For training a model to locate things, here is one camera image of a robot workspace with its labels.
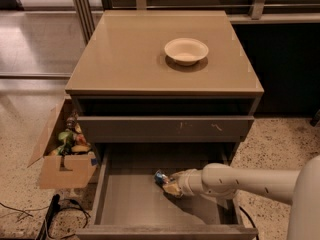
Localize open grey middle drawer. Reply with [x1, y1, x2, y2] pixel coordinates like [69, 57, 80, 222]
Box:
[77, 143, 258, 240]

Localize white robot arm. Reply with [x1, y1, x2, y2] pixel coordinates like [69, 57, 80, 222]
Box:
[155, 156, 320, 240]

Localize black power strip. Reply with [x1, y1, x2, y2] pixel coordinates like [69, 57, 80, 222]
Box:
[35, 194, 60, 240]

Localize toy items in box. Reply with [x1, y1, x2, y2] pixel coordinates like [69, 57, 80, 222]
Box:
[48, 111, 92, 156]

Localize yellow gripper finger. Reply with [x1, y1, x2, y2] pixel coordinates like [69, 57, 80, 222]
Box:
[163, 181, 183, 198]
[169, 171, 184, 181]

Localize grey drawer cabinet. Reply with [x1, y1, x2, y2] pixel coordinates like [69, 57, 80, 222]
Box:
[66, 11, 264, 163]

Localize blue silver redbull can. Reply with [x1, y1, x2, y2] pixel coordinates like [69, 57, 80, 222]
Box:
[154, 170, 170, 186]

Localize white paper bowl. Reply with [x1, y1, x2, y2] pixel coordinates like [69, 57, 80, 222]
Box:
[164, 38, 209, 66]

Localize metal window frame post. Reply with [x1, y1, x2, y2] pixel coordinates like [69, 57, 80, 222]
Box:
[73, 0, 95, 44]

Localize black cable on floor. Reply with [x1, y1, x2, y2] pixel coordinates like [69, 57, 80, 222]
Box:
[46, 198, 92, 240]

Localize closed grey top drawer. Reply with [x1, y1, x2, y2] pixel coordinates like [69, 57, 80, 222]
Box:
[78, 116, 254, 143]

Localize black cable right of drawer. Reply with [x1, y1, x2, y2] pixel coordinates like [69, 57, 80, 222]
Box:
[238, 205, 260, 240]

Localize open cardboard box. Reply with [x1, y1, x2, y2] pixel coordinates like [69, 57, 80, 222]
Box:
[28, 97, 98, 189]

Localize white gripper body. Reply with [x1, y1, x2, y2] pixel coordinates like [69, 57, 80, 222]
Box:
[178, 169, 204, 196]

